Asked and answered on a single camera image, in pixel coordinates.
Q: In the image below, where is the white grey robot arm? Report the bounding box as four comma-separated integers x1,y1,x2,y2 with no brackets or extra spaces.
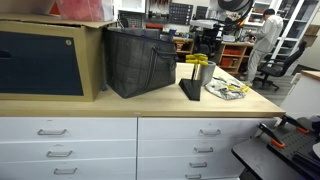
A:
190,0,254,29

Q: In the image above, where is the black wedge tool stand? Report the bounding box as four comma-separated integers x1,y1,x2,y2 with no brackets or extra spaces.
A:
179,78,201,101

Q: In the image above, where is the grey plaid tote bag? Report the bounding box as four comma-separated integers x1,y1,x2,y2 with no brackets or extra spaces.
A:
104,28,177,98

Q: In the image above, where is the grey metal cylinder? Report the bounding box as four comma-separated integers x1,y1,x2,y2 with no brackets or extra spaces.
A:
197,61,216,86

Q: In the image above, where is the white crumpled cloth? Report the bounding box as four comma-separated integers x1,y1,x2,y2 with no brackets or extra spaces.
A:
205,77,247,100

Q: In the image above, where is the wooden shelving workbench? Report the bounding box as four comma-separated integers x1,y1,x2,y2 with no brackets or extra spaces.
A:
173,37,253,75

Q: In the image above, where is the person in grey clothes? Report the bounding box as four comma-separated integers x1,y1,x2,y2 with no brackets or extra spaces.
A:
244,9,283,86

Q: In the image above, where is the black office chair near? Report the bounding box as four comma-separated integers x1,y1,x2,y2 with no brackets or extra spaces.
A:
254,40,307,91

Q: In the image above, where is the clear plastic storage bin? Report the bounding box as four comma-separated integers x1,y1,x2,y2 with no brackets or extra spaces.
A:
55,0,114,22

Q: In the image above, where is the cardboard box with dark panel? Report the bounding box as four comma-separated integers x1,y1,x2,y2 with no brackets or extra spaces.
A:
0,13,115,101

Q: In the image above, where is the black orange clamp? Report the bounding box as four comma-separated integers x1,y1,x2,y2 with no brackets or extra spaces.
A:
258,123,285,148

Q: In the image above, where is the white drawer cabinet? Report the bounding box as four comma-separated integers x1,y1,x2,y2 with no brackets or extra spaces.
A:
0,117,275,180

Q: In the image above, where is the black side table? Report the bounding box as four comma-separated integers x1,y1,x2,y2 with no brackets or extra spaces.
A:
231,115,320,180

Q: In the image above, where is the yellow T-handle hex key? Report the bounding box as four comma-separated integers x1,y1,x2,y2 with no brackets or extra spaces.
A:
185,60,208,66
193,53,208,61

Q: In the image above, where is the large yellow T-handle wrench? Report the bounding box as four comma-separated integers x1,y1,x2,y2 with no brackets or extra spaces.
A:
227,86,250,93

